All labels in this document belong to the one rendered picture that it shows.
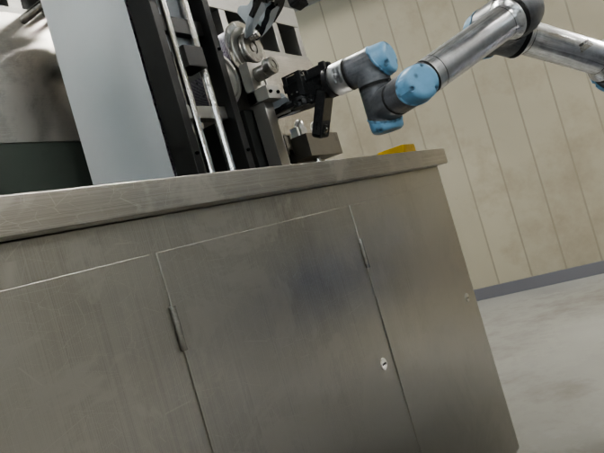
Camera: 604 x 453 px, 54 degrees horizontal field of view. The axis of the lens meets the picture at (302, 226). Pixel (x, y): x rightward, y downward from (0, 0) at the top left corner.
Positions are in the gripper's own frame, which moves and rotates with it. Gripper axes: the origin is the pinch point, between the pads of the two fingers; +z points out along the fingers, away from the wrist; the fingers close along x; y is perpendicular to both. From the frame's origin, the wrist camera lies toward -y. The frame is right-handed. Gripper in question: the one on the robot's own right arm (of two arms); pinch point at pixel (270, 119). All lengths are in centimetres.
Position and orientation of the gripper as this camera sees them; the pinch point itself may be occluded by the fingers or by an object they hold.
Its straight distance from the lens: 153.1
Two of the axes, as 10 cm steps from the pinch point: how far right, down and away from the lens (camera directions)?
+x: -5.4, 1.5, -8.3
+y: -2.8, -9.6, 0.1
